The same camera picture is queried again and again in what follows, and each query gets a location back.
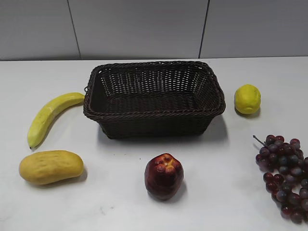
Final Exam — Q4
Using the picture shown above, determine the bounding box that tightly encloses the dark brown wicker basket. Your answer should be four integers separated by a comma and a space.
83, 61, 226, 139

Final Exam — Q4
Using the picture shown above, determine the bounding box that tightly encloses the purple grape bunch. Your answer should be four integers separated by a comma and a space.
253, 135, 308, 224

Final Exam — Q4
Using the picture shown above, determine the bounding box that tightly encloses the red apple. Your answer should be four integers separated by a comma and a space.
144, 153, 184, 201

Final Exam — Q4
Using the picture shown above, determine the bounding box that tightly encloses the yellow lemon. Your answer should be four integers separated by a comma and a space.
234, 84, 261, 115

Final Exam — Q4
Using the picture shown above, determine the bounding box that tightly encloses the yellow banana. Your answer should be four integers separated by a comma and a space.
27, 92, 85, 149

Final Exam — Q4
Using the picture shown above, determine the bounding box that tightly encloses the yellow mango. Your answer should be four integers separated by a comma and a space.
19, 150, 84, 185

